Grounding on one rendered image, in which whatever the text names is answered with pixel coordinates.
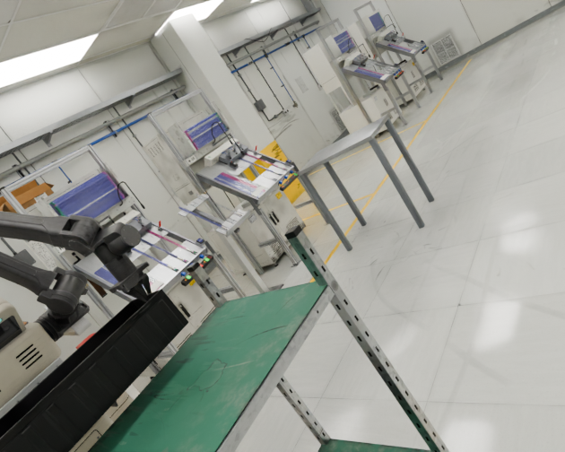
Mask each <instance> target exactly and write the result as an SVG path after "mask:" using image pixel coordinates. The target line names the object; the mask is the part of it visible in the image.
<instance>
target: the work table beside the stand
mask: <svg viewBox="0 0 565 452"><path fill-rule="evenodd" d="M384 124H385V125H386V127H387V129H388V131H389V133H390V134H391V136H392V137H393V139H394V141H395V143H396V145H397V147H398V149H399V150H400V152H401V154H402V155H403V156H404V159H405V161H406V163H407V164H408V166H409V168H410V170H411V171H412V173H413V175H414V176H415V178H416V180H417V182H418V184H419V185H420V187H421V189H422V191H423V193H424V194H425V196H426V197H427V199H428V201H429V203H430V202H433V201H434V197H433V195H432V193H431V192H430V190H429V188H428V186H427V185H426V183H425V181H424V179H423V178H422V175H421V173H420V171H418V169H417V167H416V165H415V163H414V162H413V159H412V157H411V156H410V154H409V152H408V151H407V149H406V148H405V146H404V143H403V141H402V140H401V138H400V136H399V134H398V133H397V132H396V129H395V127H394V126H393V124H392V122H391V120H390V119H389V117H388V115H386V116H384V117H382V118H380V119H378V120H376V121H374V122H372V123H371V124H369V125H367V126H365V127H363V128H361V129H359V130H357V131H356V132H354V133H352V134H350V135H347V136H346V137H344V138H342V139H341V140H339V141H337V142H335V143H332V144H330V145H328V146H327V147H325V148H324V149H322V150H320V151H318V152H317V153H316V154H315V155H314V156H313V157H312V158H311V159H310V160H309V161H308V162H307V163H306V164H305V165H304V166H303V167H302V168H301V169H300V171H299V172H298V175H299V176H300V178H301V180H302V181H303V183H304V184H305V186H306V188H307V189H308V191H309V192H310V193H311V195H312V196H313V198H314V200H315V201H316V203H317V205H318V206H319V208H320V209H321V211H322V213H323V214H324V216H325V217H326V218H327V220H328V221H329V223H330V225H331V226H332V228H333V229H334V231H335V233H336V234H337V236H338V238H339V239H340V240H341V241H342V243H343V245H344V246H345V248H346V250H347V251H351V250H352V245H351V244H350V242H349V240H348V239H347V238H346V237H345V235H344V234H343V231H342V230H341V228H340V227H339V225H338V224H337V222H336V220H335V218H334V217H333V215H332V214H331V213H330V211H329V210H328V208H327V207H326V205H325V203H324V201H323V200H322V198H321V197H320V195H319V194H318V192H317V190H316V189H315V188H314V186H313V185H312V183H311V181H310V180H309V178H308V176H307V175H306V172H308V171H310V170H312V169H314V168H316V167H318V166H320V165H322V164H324V166H325V167H326V169H327V171H328V173H329V174H330V176H331V177H332V179H333V181H334V182H335V183H336V185H337V187H338V188H339V190H340V191H341V193H342V195H343V197H344V199H345V200H346V202H347V203H348V205H349V206H350V207H351V209H352V211H353V213H354V214H355V216H356V217H357V219H358V221H359V222H360V224H361V226H365V225H366V224H367V223H366V221H365V219H364V218H363V216H362V215H361V212H360V211H359V209H358V207H357V206H356V204H355V203H354V202H353V200H352V198H351V197H350V195H349V193H348V192H347V190H346V188H345V187H344V185H343V183H342V181H341V180H340V179H339V177H338V176H337V174H336V173H335V170H334V169H333V167H332V165H331V164H330V162H329V161H330V160H332V159H334V158H336V157H338V156H340V155H342V154H344V153H346V152H348V151H350V150H352V149H354V148H356V147H358V146H360V145H362V144H364V143H366V142H369V144H370V145H371V147H372V149H373V150H374V152H375V154H376V155H377V156H378V159H379V160H380V162H381V164H382V166H383V167H384V169H385V171H386V172H387V175H388V176H389V177H390V179H391V181H392V182H393V184H394V186H395V188H396V190H397V192H398V194H399V195H400V196H401V198H402V199H403V201H404V204H405V205H406V207H407V209H408V210H409V212H410V214H411V216H412V217H413V219H414V220H415V222H416V224H417V226H418V227H419V229H420V228H423V227H424V225H425V224H424V222H423V220H422V218H421V216H420V215H419V213H418V212H417V210H416V208H415V206H414V205H413V202H412V201H411V199H410V197H409V196H408V195H407V193H406V191H405V189H404V187H403V185H402V183H401V182H400V180H399V178H398V177H397V175H396V173H395V172H394V170H393V168H392V166H391V165H390V163H389V161H388V159H387V157H386V155H385V154H384V153H383V151H382V149H381V148H380V146H379V144H378V142H377V140H376V138H375V136H376V134H377V133H378V131H379V130H380V129H381V127H382V126H383V125H384Z"/></svg>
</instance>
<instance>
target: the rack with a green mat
mask: <svg viewBox="0 0 565 452"><path fill-rule="evenodd" d="M284 236H285V237H286V238H287V240H289V242H290V243H291V245H292V247H293V248H294V250H295V251H296V253H297V254H298V256H299V257H300V259H301V260H302V262H303V263H304V265H305V266H306V267H307V268H308V270H309V272H310V273H311V275H312V276H313V278H314V279H315V282H308V283H304V284H300V285H296V286H292V287H288V288H283V289H280V290H275V291H268V292H264V293H260V294H256V295H252V296H247V297H244V298H239V299H235V300H226V299H225V297H224V296H223V295H222V293H221V292H220V291H219V289H218V288H217V287H216V285H215V284H214V283H213V281H212V280H211V278H210V277H209V276H208V274H207V273H206V272H205V270H204V269H203V267H202V266H200V264H199V263H198V262H194V263H193V264H191V265H190V266H189V267H188V268H187V270H188V272H189V273H190V274H191V276H192V277H193V278H194V279H195V281H196V282H197V284H198V285H199V286H200V288H201V289H202V290H203V292H204V293H205V294H206V296H207V297H208V298H209V300H210V301H211V302H212V304H213V305H214V306H215V307H216V309H215V310H214V312H213V313H212V314H211V315H210V316H209V317H208V318H207V319H206V320H205V321H204V322H203V324H202V325H200V326H199V328H198V329H197V330H196V331H195V332H194V333H193V334H192V335H191V337H190V338H189V339H188V340H187V341H186V342H185V343H184V344H183V346H182V347H181V348H180V349H179V350H178V351H177V352H176V354H175V355H174V356H173V357H172V358H171V359H170V360H169V361H168V363H167V364H166V365H165V366H164V367H163V368H162V369H161V370H160V372H159V373H158V374H157V375H156V376H155V377H154V378H153V379H152V381H151V382H150V383H149V384H148V385H147V386H146V387H145V388H144V390H143V391H142V392H141V393H140V394H139V395H138V396H137V397H136V399H135V400H134V401H133V402H132V403H131V404H130V405H129V406H128V407H127V408H126V409H125V410H124V411H123V412H122V413H121V415H120V416H119V417H118V418H117V419H116V420H115V421H114V422H113V424H112V425H111V426H110V427H109V428H108V429H107V430H106V432H105V433H104V434H103V435H102V436H101V437H100V438H99V439H98V441H97V442H96V443H95V444H94V445H93V446H92V447H91V448H90V450H89V451H88V452H235V450H236V449H237V447H238V445H239V443H240V442H241V441H242V440H243V438H244V436H245V435H246V433H247V432H248V430H249V428H250V426H251V425H252V423H253V422H254V420H255V419H256V417H257V416H258V414H259V413H260V411H261V410H262V408H263V406H264V405H265V403H266V401H267V400H268V398H269V396H270V395H271V394H272V393H273V391H274V389H275V387H277V388H278V389H279V390H280V392H281V393H282V395H283V396H284V397H285V399H286V400H287V401H288V402H289V404H290V405H291V407H292V408H293V409H294V411H295V412H296V413H297V414H298V416H299V417H300V418H301V419H302V420H303V422H304V423H305V424H306V426H307V427H308V428H309V430H310V431H311V432H312V434H313V435H314V436H315V438H316V439H317V440H318V442H319V443H320V444H321V446H320V448H319V450H318V452H450V451H449V450H448V448H447V446H446V445H445V443H444V442H443V440H442V439H441V437H440V436H439V434H438V433H437V432H436V430H435V429H434V427H433V426H432V424H431V423H430V421H429V419H428V418H427V416H426V415H425V413H424V412H423V410H422V409H421V407H420V406H419V405H418V403H417V402H416V400H415V399H414V397H413V395H412V394H411V392H410V391H409V389H408V388H407V386H406V385H405V383H404V382H403V380H402V379H401V378H400V376H399V375H398V373H397V372H396V370H395V368H394V367H393V365H392V364H391V362H390V361H389V359H388V358H387V356H386V355H385V354H384V352H383V351H382V349H381V348H380V346H379V345H378V343H377V341H376V340H375V338H374V337H373V335H372V334H371V332H370V331H369V329H368V328H367V327H366V325H365V324H364V322H363V321H362V319H361V317H360V316H359V314H358V313H357V311H356V310H355V308H354V306H353V305H352V304H351V302H350V301H349V299H348V298H347V296H346V295H345V293H344V292H343V290H342V288H341V287H340V285H339V284H338V282H337V281H336V279H335V278H334V277H333V275H332V274H331V272H330V271H329V269H328V268H327V266H326V264H325V263H324V261H323V260H322V258H321V257H320V255H319V254H318V252H317V251H316V250H315V248H314V247H313V245H312V244H311V242H310V241H309V239H308V237H307V236H306V234H305V233H304V231H303V230H302V228H301V227H300V226H299V225H297V226H294V227H291V228H289V230H288V231H287V232H286V233H285V234H284ZM329 302H330V303H331V304H332V306H333V307H334V308H335V310H336V312H337V313H338V315H339V316H340V318H341V319H342V321H343V322H344V323H345V325H346V326H347V328H348V329H349V330H350V332H351V333H352V335H353V337H354V338H355V340H356V341H357V343H358V344H359V346H360V347H361V349H362V350H363V351H364V352H365V354H366V355H367V357H368V358H369V360H370V362H371V363H372V365H373V366H374V368H375V369H376V371H377V372H378V374H379V375H380V376H381V377H382V379H383V380H384V382H385V383H386V385H387V387H388V388H389V390H390V391H391V393H392V394H393V396H394V397H395V399H396V400H397V402H398V403H399V404H400V405H401V407H402V408H403V410H404V412H405V413H406V415H407V416H408V418H409V419H410V421H411V422H412V423H413V425H414V427H415V428H416V430H417V431H418V432H419V433H420V435H421V436H422V438H423V440H424V441H425V443H426V444H427V445H428V447H429V448H430V449H422V448H408V447H399V446H392V445H384V444H377V443H369V442H361V441H353V440H345V439H331V438H330V437H329V435H328V434H327V433H326V431H325V430H324V428H323V427H322V426H321V424H320V423H319V422H318V420H317V419H316V417H315V416H314V415H313V413H312V412H311V411H310V410H309V408H308V407H307V406H306V405H305V403H304V402H303V401H302V399H301V398H300V396H299V395H298V394H297V393H296V391H295V390H294V389H293V387H292V386H291V384H290V383H289V382H288V380H287V379H286V378H285V376H284V375H283V374H284V373H285V371H286V370H287V369H288V367H289V366H290V364H291V362H292V361H293V359H294V357H295V356H296V354H297V353H298V351H299V350H300V347H301V346H302V345H303V344H304V342H305V341H306V339H307V337H308V336H309V334H310V332H311V331H312V329H313V327H314V326H315V324H316V323H317V321H318V320H319V318H320V317H321V315H322V314H323V312H324V311H325V309H326V307H327V305H328V304H329Z"/></svg>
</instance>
